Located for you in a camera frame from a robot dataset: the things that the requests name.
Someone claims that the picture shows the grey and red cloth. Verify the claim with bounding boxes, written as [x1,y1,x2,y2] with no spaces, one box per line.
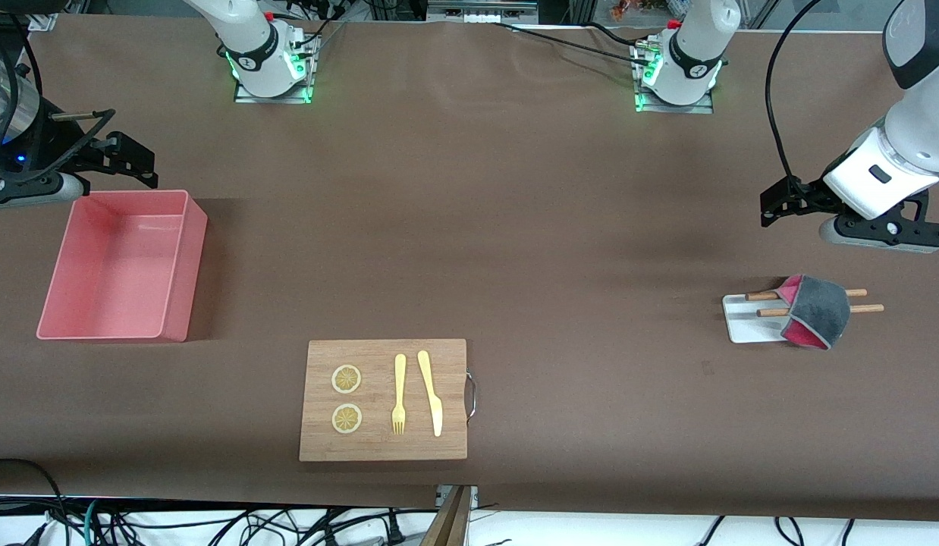
[773,274,852,351]

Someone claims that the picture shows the pink plastic bin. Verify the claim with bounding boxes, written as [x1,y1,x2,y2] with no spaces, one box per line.
[36,190,209,344]

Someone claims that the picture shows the white rack with wooden rods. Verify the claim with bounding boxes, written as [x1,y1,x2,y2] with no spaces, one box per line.
[722,288,885,346]

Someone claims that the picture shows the wooden cutting board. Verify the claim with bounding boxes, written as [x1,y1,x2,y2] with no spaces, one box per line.
[299,338,478,463]

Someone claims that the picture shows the yellow plastic fork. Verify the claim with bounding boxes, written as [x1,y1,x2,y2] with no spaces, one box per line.
[391,353,407,435]

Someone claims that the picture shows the white side table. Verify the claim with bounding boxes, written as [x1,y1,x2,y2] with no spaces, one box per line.
[0,494,939,546]

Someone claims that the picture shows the yellow plastic knife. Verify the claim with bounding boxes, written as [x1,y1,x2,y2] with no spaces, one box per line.
[417,350,444,438]

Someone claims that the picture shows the brown wooden plank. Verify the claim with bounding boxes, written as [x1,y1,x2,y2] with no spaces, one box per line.
[420,485,471,546]

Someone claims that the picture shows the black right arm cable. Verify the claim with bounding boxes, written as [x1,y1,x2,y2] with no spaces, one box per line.
[0,30,115,184]

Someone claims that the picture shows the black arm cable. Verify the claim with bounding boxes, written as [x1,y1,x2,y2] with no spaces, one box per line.
[0,30,115,184]
[765,0,824,198]

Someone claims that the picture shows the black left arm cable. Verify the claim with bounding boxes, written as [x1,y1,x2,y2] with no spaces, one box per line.
[765,0,824,198]

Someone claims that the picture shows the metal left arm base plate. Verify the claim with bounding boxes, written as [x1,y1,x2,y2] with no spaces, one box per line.
[633,42,715,115]

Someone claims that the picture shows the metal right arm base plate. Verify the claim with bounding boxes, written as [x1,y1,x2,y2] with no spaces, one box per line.
[234,34,321,105]

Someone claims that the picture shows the short black table cable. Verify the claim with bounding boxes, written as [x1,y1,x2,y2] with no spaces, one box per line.
[585,21,646,45]

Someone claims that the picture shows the long black table cable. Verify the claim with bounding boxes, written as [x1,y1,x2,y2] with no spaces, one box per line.
[492,21,654,61]

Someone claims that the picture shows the thick black cable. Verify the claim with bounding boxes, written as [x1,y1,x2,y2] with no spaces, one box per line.
[0,458,70,546]

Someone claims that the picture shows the metal table edge bracket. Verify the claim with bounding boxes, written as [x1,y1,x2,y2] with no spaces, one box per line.
[436,485,479,510]

